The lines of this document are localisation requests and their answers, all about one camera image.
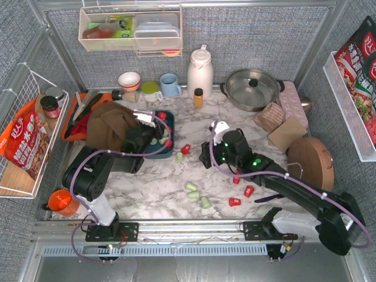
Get teal storage basket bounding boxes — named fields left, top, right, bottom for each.
left=145, top=110, right=175, bottom=159

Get brown cloth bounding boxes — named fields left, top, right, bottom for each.
left=86, top=102, right=138, bottom=151

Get red cloth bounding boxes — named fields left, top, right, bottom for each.
left=69, top=121, right=88, bottom=140

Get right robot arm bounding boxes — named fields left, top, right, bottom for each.
left=199, top=122, right=372, bottom=256

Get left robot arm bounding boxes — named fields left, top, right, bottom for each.
left=62, top=122, right=165, bottom=236

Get red capsule in basket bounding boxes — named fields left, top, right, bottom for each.
left=164, top=139, right=173, bottom=148

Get white mesh basket right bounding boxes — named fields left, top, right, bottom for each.
left=323, top=51, right=376, bottom=162

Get pepper grinder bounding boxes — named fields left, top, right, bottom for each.
left=111, top=89, right=139, bottom=103

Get red capsule right middle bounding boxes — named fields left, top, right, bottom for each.
left=244, top=185, right=254, bottom=198

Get green lid cup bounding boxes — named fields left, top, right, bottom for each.
left=142, top=81, right=163, bottom=103

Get striped pink cloth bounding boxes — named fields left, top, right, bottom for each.
left=254, top=103, right=286, bottom=132

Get red capsule right lower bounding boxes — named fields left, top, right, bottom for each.
left=229, top=197, right=241, bottom=207

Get white orange bowl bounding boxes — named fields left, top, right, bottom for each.
left=117, top=72, right=140, bottom=92

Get blue mug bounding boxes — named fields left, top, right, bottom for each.
left=160, top=73, right=182, bottom=98

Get green capsule lower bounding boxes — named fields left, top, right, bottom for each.
left=188, top=191, right=200, bottom=199

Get green capsule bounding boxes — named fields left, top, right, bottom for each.
left=200, top=197, right=212, bottom=209
left=188, top=191, right=200, bottom=199

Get brown paper square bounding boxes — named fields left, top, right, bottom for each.
left=268, top=116, right=307, bottom=153

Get green capsule bottom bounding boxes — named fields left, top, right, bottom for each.
left=200, top=197, right=212, bottom=209

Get steel pot with lid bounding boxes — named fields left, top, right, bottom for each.
left=220, top=69, right=285, bottom=112

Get orange spice bottle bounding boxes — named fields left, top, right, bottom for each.
left=193, top=88, right=203, bottom=108

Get purple spoon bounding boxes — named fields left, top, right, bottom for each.
left=254, top=194, right=284, bottom=203

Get orange tray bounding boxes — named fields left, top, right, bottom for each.
left=60, top=93, right=98, bottom=142

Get pink egg tray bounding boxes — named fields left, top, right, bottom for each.
left=277, top=81, right=308, bottom=129

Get round wooden board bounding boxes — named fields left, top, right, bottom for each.
left=287, top=137, right=334, bottom=192

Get white thermos jug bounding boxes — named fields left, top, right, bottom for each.
left=187, top=44, right=213, bottom=100

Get silver ladle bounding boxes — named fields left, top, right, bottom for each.
left=300, top=96, right=313, bottom=115

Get silver lidded jar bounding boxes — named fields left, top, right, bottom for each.
left=45, top=86, right=65, bottom=108

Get orange mug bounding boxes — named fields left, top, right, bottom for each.
left=42, top=189, right=79, bottom=217

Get clear plastic containers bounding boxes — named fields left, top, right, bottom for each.
left=133, top=13, right=180, bottom=50

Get green packaged bottle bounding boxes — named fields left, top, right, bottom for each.
left=106, top=15, right=135, bottom=38

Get red snack bag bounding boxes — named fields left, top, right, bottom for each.
left=1, top=99, right=50, bottom=180

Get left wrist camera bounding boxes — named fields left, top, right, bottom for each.
left=133, top=109, right=156, bottom=128

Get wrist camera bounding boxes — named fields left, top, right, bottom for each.
left=209, top=121, right=230, bottom=146
left=133, top=109, right=156, bottom=128

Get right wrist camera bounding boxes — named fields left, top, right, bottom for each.
left=209, top=121, right=230, bottom=146

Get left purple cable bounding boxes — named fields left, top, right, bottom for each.
left=70, top=113, right=173, bottom=264

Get purple cable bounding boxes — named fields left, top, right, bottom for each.
left=70, top=113, right=173, bottom=264
left=210, top=122, right=371, bottom=262

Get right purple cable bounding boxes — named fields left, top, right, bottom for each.
left=210, top=122, right=371, bottom=262

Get white handled knife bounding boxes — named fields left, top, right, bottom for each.
left=73, top=90, right=92, bottom=121

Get cream wall shelf basket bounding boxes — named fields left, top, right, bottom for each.
left=78, top=4, right=183, bottom=57

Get white wire basket left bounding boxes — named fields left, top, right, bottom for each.
left=1, top=62, right=69, bottom=199

